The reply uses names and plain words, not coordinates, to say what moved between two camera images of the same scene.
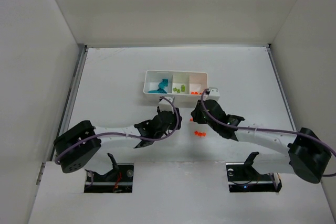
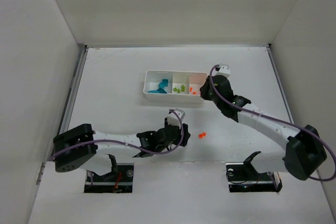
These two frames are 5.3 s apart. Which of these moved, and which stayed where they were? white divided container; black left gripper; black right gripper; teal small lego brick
Moved: black right gripper; black left gripper
Stayed: white divided container; teal small lego brick
